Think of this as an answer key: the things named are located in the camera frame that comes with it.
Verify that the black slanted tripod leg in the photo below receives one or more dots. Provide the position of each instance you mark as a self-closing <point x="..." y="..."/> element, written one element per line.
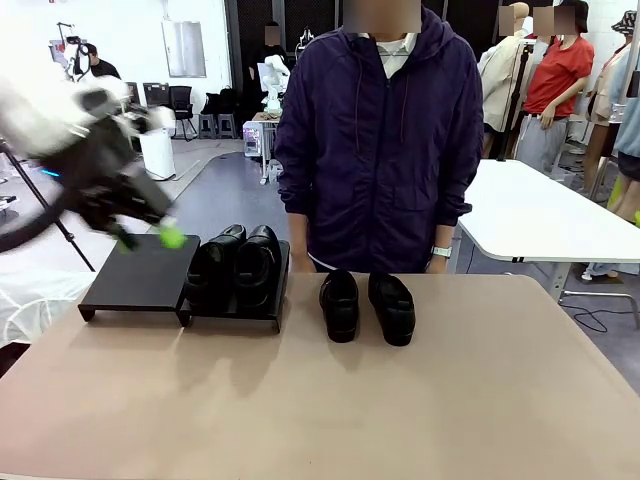
<point x="75" y="245"/>

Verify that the black bag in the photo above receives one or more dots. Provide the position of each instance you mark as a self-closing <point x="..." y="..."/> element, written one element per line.
<point x="222" y="102"/>

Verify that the white air purifier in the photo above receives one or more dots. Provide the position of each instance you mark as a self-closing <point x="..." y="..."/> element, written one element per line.
<point x="160" y="160"/>

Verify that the black metal shoe stand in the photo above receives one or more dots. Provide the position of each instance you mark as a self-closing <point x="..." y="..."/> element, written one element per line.
<point x="140" y="280"/>
<point x="225" y="314"/>

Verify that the person's right hand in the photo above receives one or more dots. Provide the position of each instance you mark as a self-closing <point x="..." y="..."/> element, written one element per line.
<point x="302" y="262"/>

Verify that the mannequin with bucket hat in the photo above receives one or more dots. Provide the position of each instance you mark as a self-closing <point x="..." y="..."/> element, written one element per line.
<point x="617" y="85"/>

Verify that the white desktop robot arm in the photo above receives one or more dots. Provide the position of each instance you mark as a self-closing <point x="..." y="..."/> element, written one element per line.
<point x="75" y="50"/>

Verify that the grey stool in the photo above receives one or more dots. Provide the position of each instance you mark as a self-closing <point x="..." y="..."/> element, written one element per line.
<point x="226" y="125"/>
<point x="207" y="125"/>

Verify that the wooden side table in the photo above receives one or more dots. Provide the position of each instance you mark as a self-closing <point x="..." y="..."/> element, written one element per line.
<point x="265" y="117"/>

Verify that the lit computer case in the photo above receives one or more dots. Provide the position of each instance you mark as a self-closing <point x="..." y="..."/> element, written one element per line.
<point x="252" y="140"/>

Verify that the figure in red t-shirt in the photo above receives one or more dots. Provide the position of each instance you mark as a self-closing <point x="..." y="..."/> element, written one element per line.
<point x="557" y="75"/>

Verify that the grey wall panel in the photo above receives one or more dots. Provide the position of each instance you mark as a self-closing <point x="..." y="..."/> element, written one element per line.
<point x="184" y="50"/>

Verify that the white plastic cover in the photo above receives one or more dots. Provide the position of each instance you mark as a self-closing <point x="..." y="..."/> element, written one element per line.
<point x="35" y="305"/>

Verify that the standing person in black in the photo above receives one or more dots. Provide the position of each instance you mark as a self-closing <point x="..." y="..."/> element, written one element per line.
<point x="260" y="55"/>

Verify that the seated person in black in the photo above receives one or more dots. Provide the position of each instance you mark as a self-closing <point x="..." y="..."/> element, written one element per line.
<point x="105" y="67"/>

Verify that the person's right forearm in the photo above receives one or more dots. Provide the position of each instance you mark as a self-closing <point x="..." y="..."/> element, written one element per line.
<point x="299" y="225"/>

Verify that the white-faced wristwatch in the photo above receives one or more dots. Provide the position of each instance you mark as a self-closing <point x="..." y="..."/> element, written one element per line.
<point x="442" y="251"/>

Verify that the mannequin in beige jacket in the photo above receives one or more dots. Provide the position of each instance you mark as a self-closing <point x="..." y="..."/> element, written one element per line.
<point x="500" y="80"/>

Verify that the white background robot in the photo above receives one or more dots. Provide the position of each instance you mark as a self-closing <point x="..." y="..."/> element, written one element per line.
<point x="275" y="75"/>

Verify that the person in purple jacket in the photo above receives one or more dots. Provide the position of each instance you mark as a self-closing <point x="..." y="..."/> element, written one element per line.
<point x="380" y="140"/>

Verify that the person's left hand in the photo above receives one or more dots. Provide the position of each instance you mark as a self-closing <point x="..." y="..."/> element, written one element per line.
<point x="437" y="266"/>

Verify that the white table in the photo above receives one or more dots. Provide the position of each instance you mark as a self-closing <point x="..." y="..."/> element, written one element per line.
<point x="540" y="210"/>

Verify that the black leather loafer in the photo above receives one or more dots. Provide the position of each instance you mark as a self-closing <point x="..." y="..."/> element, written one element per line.
<point x="340" y="310"/>
<point x="395" y="312"/>

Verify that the black tripod pole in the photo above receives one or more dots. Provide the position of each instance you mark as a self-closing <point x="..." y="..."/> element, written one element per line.
<point x="515" y="100"/>

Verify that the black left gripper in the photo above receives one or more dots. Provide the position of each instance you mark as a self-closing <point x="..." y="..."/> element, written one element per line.
<point x="105" y="175"/>

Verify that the person's left forearm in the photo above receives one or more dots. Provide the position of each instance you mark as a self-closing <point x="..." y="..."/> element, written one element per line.
<point x="447" y="220"/>

